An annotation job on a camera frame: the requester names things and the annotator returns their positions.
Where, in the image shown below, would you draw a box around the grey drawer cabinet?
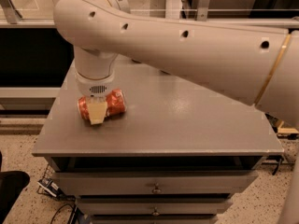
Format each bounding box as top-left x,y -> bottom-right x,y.
33,60 -> 283,224

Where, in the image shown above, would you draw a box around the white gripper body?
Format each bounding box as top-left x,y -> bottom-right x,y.
75,72 -> 114,97

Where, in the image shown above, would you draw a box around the drawer metal knob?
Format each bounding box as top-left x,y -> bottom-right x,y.
151,207 -> 160,217
151,183 -> 162,194

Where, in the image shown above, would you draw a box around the top drawer metal knob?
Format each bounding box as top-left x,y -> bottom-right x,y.
151,183 -> 162,194

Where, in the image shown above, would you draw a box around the metal window railing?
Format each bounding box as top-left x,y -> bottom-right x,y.
0,0 -> 299,30

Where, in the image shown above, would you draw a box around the top grey drawer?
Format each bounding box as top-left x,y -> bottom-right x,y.
52,171 -> 258,196

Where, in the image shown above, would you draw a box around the power strip on floor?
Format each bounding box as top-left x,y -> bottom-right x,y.
37,178 -> 59,197

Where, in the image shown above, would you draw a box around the red Coca-Cola can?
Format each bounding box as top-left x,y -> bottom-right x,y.
78,89 -> 126,120

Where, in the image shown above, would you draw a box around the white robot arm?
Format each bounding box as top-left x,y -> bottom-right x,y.
53,0 -> 299,128

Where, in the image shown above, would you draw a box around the black floor cable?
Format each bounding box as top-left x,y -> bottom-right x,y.
50,203 -> 78,224

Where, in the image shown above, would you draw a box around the yellow frame stand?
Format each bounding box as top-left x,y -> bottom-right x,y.
275,119 -> 299,135

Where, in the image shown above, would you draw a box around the grey drawer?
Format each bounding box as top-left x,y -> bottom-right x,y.
77,198 -> 232,215
52,171 -> 258,196

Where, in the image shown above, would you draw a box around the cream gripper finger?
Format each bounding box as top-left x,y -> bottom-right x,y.
86,97 -> 107,125

